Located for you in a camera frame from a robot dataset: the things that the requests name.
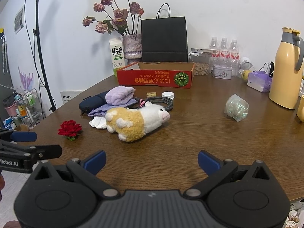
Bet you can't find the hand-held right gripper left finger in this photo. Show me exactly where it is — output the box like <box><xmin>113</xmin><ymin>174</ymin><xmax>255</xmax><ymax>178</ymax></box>
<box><xmin>31</xmin><ymin>150</ymin><xmax>121</xmax><ymax>201</ymax></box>

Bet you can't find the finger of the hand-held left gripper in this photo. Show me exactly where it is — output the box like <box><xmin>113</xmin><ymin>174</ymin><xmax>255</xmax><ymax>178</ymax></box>
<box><xmin>0</xmin><ymin>129</ymin><xmax>37</xmax><ymax>146</ymax></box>
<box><xmin>0</xmin><ymin>144</ymin><xmax>63</xmax><ymax>162</ymax></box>

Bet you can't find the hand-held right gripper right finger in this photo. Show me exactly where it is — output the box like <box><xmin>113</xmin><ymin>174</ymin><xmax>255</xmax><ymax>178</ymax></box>
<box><xmin>183</xmin><ymin>150</ymin><xmax>273</xmax><ymax>200</ymax></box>

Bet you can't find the red artificial rose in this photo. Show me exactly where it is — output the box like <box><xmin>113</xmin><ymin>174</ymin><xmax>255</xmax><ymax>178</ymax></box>
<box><xmin>58</xmin><ymin>120</ymin><xmax>83</xmax><ymax>141</ymax></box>

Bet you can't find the white tissue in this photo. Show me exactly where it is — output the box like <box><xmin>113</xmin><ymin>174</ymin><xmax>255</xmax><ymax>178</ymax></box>
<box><xmin>89</xmin><ymin>116</ymin><xmax>107</xmax><ymax>129</ymax></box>

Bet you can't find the purple cloth drawstring pouch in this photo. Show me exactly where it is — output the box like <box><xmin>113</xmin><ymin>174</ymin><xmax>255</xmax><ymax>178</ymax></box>
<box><xmin>87</xmin><ymin>98</ymin><xmax>139</xmax><ymax>117</ymax></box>

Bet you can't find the yellow and white plush sheep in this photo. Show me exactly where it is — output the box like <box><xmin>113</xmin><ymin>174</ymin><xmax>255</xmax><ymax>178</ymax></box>
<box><xmin>105</xmin><ymin>101</ymin><xmax>171</xmax><ymax>143</ymax></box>

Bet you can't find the navy blue pouch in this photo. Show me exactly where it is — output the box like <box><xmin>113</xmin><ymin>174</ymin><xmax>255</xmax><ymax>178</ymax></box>
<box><xmin>79</xmin><ymin>91</ymin><xmax>110</xmax><ymax>114</ymax></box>

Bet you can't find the clear bag with green contents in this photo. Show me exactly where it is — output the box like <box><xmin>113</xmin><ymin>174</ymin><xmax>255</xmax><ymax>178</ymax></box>
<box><xmin>224</xmin><ymin>94</ymin><xmax>249</xmax><ymax>122</ymax></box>

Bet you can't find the purple towel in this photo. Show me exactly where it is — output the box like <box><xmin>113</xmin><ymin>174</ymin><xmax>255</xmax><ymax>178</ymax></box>
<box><xmin>105</xmin><ymin>85</ymin><xmax>136</xmax><ymax>106</ymax></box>

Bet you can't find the black cable with pink band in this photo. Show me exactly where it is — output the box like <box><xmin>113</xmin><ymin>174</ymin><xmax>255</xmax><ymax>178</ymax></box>
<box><xmin>134</xmin><ymin>96</ymin><xmax>174</xmax><ymax>112</ymax></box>

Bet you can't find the red cardboard box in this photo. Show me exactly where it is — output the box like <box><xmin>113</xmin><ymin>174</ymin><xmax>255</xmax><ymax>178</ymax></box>
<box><xmin>116</xmin><ymin>61</ymin><xmax>196</xmax><ymax>90</ymax></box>

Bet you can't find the person's left hand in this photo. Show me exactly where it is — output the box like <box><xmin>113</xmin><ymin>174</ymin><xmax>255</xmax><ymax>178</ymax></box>
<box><xmin>0</xmin><ymin>174</ymin><xmax>21</xmax><ymax>228</ymax></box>

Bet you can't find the pink bin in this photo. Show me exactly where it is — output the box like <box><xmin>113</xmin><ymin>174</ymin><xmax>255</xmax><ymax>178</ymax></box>
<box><xmin>3</xmin><ymin>101</ymin><xmax>18</xmax><ymax>117</ymax></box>

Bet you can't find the pale printed tin box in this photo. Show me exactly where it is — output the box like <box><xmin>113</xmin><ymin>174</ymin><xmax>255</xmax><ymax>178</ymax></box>
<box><xmin>211</xmin><ymin>64</ymin><xmax>233</xmax><ymax>79</ymax></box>

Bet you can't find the clear container of seeds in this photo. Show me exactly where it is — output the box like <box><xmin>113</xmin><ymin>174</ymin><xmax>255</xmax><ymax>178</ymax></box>
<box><xmin>189</xmin><ymin>51</ymin><xmax>212</xmax><ymax>76</ymax></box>

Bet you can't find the purple plastic bag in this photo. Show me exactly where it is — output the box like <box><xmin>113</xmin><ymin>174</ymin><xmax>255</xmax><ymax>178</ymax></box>
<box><xmin>247</xmin><ymin>71</ymin><xmax>273</xmax><ymax>93</ymax></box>

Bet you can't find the small white fan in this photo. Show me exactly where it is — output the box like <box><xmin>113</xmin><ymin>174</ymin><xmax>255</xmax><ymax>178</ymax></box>
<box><xmin>239</xmin><ymin>57</ymin><xmax>252</xmax><ymax>73</ymax></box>

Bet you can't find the crumpled white paper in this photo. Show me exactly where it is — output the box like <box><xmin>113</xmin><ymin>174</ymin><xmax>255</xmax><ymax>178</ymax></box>
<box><xmin>286</xmin><ymin>199</ymin><xmax>304</xmax><ymax>228</ymax></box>

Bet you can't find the black light stand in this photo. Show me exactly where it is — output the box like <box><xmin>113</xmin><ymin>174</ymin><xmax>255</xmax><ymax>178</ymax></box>
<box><xmin>13</xmin><ymin>0</ymin><xmax>57</xmax><ymax>112</ymax></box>

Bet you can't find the white milk carton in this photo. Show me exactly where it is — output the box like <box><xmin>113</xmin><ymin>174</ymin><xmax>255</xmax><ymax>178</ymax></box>
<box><xmin>109</xmin><ymin>38</ymin><xmax>126</xmax><ymax>77</ymax></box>

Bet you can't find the flat white box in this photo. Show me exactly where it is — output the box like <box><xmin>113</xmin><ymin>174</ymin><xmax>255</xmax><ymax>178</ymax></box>
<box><xmin>191</xmin><ymin>48</ymin><xmax>219</xmax><ymax>55</ymax></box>

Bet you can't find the yellow thermos jug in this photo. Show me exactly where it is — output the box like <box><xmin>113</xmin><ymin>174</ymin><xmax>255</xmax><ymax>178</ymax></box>
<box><xmin>268</xmin><ymin>27</ymin><xmax>304</xmax><ymax>110</ymax></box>

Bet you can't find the purple glass vase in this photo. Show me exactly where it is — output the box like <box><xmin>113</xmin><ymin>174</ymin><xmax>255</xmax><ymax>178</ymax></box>
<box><xmin>122</xmin><ymin>34</ymin><xmax>143</xmax><ymax>66</ymax></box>

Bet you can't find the black paper bag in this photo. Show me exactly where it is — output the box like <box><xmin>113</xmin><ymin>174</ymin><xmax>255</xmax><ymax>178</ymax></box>
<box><xmin>141</xmin><ymin>3</ymin><xmax>188</xmax><ymax>63</ymax></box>

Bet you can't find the dried pink rose bouquet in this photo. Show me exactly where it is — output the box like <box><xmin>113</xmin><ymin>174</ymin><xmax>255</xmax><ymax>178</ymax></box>
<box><xmin>82</xmin><ymin>0</ymin><xmax>144</xmax><ymax>36</ymax></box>

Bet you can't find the wire storage cart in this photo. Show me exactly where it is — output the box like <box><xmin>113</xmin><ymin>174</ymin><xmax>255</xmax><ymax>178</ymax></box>
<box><xmin>0</xmin><ymin>88</ymin><xmax>47</xmax><ymax>132</ymax></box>

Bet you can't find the purple wall sticker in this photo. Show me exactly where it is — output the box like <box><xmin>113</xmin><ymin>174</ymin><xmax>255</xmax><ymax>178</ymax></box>
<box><xmin>18</xmin><ymin>66</ymin><xmax>34</xmax><ymax>91</ymax></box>

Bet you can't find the white wall socket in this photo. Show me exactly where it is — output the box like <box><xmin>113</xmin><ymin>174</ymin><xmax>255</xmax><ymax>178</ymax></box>
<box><xmin>60</xmin><ymin>91</ymin><xmax>83</xmax><ymax>105</ymax></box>

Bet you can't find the white cable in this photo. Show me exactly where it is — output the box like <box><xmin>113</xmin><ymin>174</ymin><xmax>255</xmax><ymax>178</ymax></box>
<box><xmin>255</xmin><ymin>62</ymin><xmax>272</xmax><ymax>75</ymax></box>

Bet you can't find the wall poster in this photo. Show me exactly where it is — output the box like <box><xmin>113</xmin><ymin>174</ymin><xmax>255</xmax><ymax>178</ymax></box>
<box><xmin>14</xmin><ymin>8</ymin><xmax>25</xmax><ymax>35</ymax></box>

